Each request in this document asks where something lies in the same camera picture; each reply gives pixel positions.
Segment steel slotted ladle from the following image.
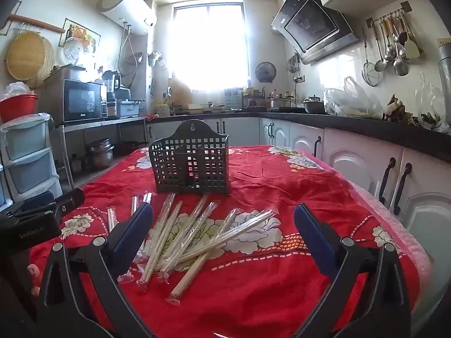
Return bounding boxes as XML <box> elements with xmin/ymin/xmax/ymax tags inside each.
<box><xmin>373</xmin><ymin>21</ymin><xmax>388</xmax><ymax>73</ymax></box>

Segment pale green spatula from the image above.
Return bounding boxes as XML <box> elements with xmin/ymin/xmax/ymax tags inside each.
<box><xmin>402</xmin><ymin>9</ymin><xmax>421</xmax><ymax>59</ymax></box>

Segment steel cooking pot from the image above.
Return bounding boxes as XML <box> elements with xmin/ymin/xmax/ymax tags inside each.
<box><xmin>269</xmin><ymin>96</ymin><xmax>295</xmax><ymax>112</ymax></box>

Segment grey plastic drawer unit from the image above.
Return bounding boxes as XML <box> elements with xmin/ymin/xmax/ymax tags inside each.
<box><xmin>0</xmin><ymin>113</ymin><xmax>63</xmax><ymax>205</ymax></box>

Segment blender with dark base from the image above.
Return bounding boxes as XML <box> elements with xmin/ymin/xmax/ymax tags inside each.
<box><xmin>102</xmin><ymin>70</ymin><xmax>122</xmax><ymax>102</ymax></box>

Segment white plastic bag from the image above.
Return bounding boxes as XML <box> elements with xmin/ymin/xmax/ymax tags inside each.
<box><xmin>324</xmin><ymin>76</ymin><xmax>384</xmax><ymax>119</ymax></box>

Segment red floral blanket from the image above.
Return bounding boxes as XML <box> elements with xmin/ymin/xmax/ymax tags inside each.
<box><xmin>30</xmin><ymin>144</ymin><xmax>434</xmax><ymax>338</ymax></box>

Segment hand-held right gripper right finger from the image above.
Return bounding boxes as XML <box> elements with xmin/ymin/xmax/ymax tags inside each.
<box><xmin>293</xmin><ymin>203</ymin><xmax>412</xmax><ymax>338</ymax></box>

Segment ginger root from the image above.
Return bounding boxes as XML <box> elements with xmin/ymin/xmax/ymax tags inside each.
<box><xmin>384</xmin><ymin>95</ymin><xmax>412</xmax><ymax>124</ymax></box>

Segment metal storage shelf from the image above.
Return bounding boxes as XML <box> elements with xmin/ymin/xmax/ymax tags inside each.
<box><xmin>53</xmin><ymin>115</ymin><xmax>149</xmax><ymax>191</ymax></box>

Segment black glass range hood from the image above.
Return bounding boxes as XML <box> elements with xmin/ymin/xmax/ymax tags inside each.
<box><xmin>271</xmin><ymin>0</ymin><xmax>360</xmax><ymax>65</ymax></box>

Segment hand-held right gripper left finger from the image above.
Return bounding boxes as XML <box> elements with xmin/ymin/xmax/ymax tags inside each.
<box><xmin>37</xmin><ymin>202</ymin><xmax>156</xmax><ymax>338</ymax></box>

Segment dark grey plastic utensil basket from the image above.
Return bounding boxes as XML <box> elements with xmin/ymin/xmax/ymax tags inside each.
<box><xmin>148</xmin><ymin>119</ymin><xmax>230</xmax><ymax>195</ymax></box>

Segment wire mesh skimmer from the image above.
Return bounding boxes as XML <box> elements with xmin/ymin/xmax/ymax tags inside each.
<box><xmin>361</xmin><ymin>38</ymin><xmax>383</xmax><ymax>87</ymax></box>

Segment white cylindrical water heater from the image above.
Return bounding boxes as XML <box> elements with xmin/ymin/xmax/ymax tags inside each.
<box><xmin>98</xmin><ymin>0</ymin><xmax>158</xmax><ymax>36</ymax></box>

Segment grey box appliance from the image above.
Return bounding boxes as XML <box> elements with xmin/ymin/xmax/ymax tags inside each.
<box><xmin>116</xmin><ymin>99</ymin><xmax>145</xmax><ymax>119</ymax></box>

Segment person's left hand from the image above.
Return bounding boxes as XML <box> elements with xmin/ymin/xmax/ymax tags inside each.
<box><xmin>27</xmin><ymin>263</ymin><xmax>41</xmax><ymax>298</ymax></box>

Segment pile of chopsticks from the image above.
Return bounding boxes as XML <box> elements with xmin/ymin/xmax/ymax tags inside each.
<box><xmin>106</xmin><ymin>192</ymin><xmax>278</xmax><ymax>305</ymax></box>

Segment black microwave oven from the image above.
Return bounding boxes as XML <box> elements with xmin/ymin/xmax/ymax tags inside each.
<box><xmin>44</xmin><ymin>70</ymin><xmax>107</xmax><ymax>124</ymax></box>

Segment metal utensil hanging rail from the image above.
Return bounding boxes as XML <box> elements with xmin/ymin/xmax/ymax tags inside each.
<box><xmin>365</xmin><ymin>1</ymin><xmax>413</xmax><ymax>29</ymax></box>

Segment wooden cutting board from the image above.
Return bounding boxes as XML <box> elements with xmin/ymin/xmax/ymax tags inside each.
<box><xmin>168</xmin><ymin>77</ymin><xmax>193</xmax><ymax>108</ymax></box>

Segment round bamboo tray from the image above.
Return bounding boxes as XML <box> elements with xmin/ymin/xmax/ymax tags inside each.
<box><xmin>6</xmin><ymin>30</ymin><xmax>56</xmax><ymax>89</ymax></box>

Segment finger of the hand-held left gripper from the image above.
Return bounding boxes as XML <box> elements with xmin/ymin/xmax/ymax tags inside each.
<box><xmin>13</xmin><ymin>191</ymin><xmax>54</xmax><ymax>216</ymax></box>
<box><xmin>52</xmin><ymin>188</ymin><xmax>85</xmax><ymax>219</ymax></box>

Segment stacked steel pots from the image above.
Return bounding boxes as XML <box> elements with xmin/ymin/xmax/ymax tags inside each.
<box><xmin>85</xmin><ymin>137</ymin><xmax>116</xmax><ymax>170</ymax></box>

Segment fruit wall poster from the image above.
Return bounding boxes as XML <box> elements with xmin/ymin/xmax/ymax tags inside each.
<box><xmin>62</xmin><ymin>17</ymin><xmax>101</xmax><ymax>48</ymax></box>

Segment bright kitchen window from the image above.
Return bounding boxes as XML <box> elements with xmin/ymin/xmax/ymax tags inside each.
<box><xmin>172</xmin><ymin>2</ymin><xmax>246</xmax><ymax>91</ymax></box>

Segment red plastic basin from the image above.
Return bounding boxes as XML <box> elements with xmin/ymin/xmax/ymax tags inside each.
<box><xmin>0</xmin><ymin>93</ymin><xmax>39</xmax><ymax>124</ymax></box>

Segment dark lidded pot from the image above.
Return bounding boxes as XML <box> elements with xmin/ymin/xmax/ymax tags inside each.
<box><xmin>302</xmin><ymin>95</ymin><xmax>325</xmax><ymax>114</ymax></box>

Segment clear bag of greens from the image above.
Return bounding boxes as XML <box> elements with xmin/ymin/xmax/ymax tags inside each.
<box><xmin>415</xmin><ymin>72</ymin><xmax>450</xmax><ymax>132</ymax></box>

